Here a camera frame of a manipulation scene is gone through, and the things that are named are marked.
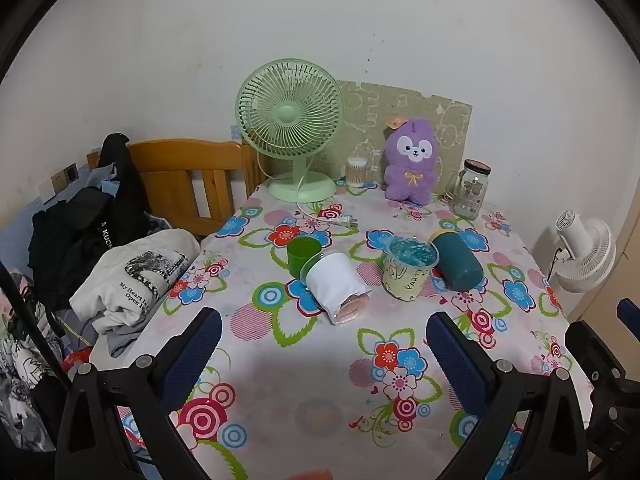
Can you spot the green patterned board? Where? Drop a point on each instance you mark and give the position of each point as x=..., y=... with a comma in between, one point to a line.
x=400, y=100

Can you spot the green desk fan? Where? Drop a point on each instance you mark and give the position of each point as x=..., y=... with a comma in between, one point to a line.
x=287, y=112

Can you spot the teal cup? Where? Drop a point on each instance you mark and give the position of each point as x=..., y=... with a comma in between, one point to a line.
x=457, y=260

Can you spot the red object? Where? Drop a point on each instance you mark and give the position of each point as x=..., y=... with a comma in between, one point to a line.
x=77, y=360

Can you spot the purple plush toy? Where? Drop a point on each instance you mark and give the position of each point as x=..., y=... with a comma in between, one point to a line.
x=412, y=170

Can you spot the blue wall sticker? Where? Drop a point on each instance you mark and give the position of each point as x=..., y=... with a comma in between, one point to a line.
x=236, y=132

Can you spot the floral tablecloth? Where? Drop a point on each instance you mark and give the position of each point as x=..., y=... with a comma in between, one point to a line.
x=310, y=360

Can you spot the cotton swab container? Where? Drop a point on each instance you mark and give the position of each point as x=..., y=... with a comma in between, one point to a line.
x=357, y=172

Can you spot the wooden chair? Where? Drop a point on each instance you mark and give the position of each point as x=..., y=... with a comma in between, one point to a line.
x=170, y=160

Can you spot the white wrapped cup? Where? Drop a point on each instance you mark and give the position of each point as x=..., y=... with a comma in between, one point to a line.
x=332, y=277

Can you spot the grey cloth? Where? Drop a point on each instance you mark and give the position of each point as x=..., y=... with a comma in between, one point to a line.
x=120, y=342

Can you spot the white desk fan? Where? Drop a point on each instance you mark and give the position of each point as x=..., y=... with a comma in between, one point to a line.
x=585, y=255

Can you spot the black rod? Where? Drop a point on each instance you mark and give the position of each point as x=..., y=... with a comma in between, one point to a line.
x=30, y=320

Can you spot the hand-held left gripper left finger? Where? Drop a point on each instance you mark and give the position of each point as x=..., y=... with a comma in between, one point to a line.
x=197, y=355

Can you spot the white printed t-shirt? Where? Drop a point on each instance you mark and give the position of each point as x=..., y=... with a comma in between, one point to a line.
x=130, y=280

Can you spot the black and white printed cloth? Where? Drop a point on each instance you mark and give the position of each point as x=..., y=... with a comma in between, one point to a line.
x=22, y=400

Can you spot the green plastic cup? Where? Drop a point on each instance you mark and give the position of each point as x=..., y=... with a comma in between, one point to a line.
x=300, y=260

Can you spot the cream plastic cup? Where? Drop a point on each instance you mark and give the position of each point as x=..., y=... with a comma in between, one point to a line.
x=405, y=280

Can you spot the blue bedsheet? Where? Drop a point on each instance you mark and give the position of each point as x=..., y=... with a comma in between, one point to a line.
x=15, y=240

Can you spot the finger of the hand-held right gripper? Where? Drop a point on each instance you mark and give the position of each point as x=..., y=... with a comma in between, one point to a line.
x=631, y=312
x=600, y=360

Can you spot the glass jar mug with lid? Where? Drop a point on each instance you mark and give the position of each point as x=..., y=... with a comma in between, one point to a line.
x=470, y=195

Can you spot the light blue cloth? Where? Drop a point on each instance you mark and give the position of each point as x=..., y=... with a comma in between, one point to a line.
x=107, y=187

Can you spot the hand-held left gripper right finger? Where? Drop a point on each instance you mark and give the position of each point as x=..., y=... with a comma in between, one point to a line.
x=457, y=365

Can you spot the black clothes pile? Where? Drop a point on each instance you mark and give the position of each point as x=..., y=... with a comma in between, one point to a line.
x=65, y=240

